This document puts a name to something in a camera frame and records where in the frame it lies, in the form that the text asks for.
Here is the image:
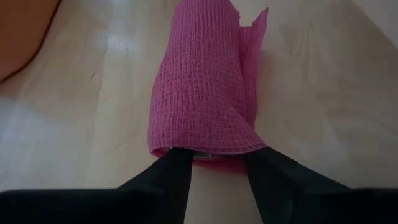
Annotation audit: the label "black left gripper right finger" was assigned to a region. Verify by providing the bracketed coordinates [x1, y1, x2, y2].
[244, 146, 398, 224]

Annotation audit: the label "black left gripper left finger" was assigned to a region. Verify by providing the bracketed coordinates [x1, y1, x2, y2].
[0, 147, 194, 224]

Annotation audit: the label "pink elastic bandage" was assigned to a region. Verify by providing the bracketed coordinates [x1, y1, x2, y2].
[147, 0, 269, 174]

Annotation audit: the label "orange plastic bin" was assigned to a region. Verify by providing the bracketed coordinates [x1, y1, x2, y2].
[0, 0, 62, 82]

